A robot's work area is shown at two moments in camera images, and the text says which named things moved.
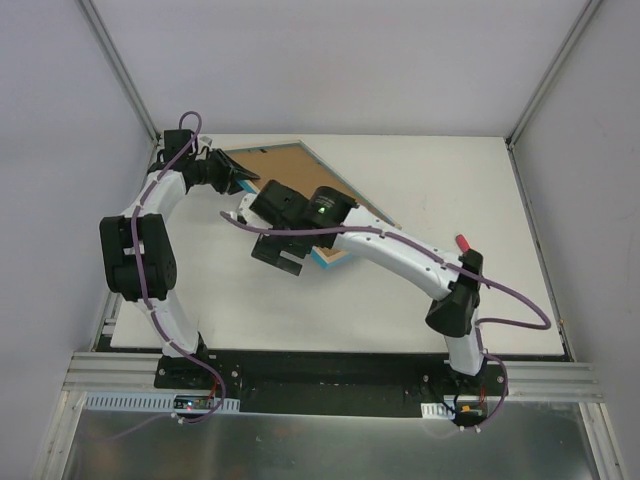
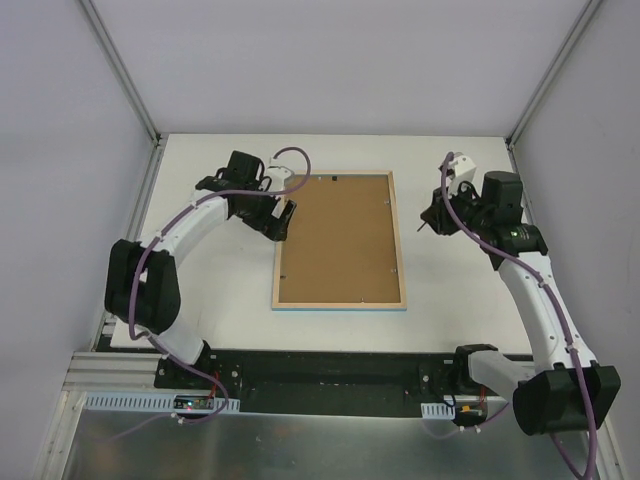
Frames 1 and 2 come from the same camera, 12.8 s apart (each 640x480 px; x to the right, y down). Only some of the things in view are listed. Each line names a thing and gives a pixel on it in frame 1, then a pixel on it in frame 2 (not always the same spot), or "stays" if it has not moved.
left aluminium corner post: x=118 y=67 stays
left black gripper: x=216 y=170 to x=272 y=223
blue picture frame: x=317 y=255 to x=402 y=292
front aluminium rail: x=92 y=371 stays
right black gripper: x=279 y=245 to x=439 y=218
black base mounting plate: x=336 y=382 stays
